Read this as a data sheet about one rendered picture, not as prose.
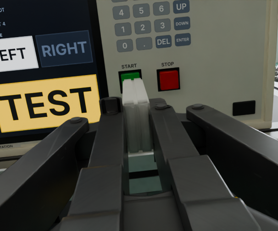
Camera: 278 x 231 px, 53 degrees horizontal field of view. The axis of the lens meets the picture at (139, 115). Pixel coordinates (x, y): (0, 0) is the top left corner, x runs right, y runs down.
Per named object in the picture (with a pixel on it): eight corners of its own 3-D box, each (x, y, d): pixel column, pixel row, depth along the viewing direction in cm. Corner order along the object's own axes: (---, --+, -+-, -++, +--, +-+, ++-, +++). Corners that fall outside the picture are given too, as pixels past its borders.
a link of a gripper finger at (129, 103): (140, 152, 16) (127, 154, 16) (136, 114, 23) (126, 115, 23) (136, 102, 15) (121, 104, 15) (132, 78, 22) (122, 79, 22)
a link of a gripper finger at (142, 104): (136, 102, 15) (149, 101, 15) (132, 78, 22) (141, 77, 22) (140, 153, 16) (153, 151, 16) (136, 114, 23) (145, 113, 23)
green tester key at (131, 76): (141, 90, 28) (139, 72, 27) (122, 92, 28) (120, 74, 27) (140, 88, 29) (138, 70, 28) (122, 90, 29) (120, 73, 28)
